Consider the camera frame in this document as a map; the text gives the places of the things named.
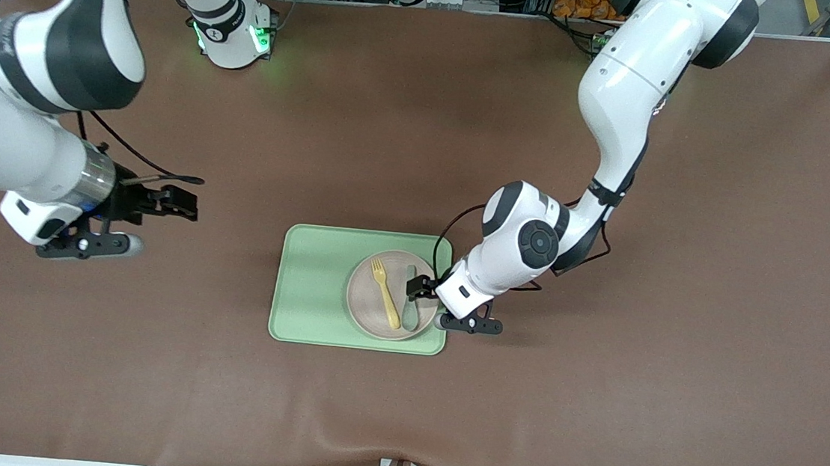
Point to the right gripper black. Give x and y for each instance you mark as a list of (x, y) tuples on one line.
[(131, 202)]

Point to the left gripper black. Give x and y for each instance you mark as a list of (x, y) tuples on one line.
[(426, 287)]

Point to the grey-green plastic spoon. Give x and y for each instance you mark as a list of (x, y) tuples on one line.
[(410, 319)]

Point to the yellow plastic fork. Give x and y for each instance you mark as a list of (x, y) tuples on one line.
[(385, 294)]

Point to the round beige plate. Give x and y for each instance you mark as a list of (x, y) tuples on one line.
[(363, 296)]

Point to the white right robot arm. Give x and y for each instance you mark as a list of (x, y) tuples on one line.
[(1, 152)]

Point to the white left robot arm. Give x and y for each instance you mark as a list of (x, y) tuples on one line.
[(624, 78)]

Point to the light green rectangular tray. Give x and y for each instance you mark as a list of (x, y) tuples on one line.
[(313, 284)]

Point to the brown table cover mat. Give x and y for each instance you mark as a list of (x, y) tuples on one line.
[(148, 360)]

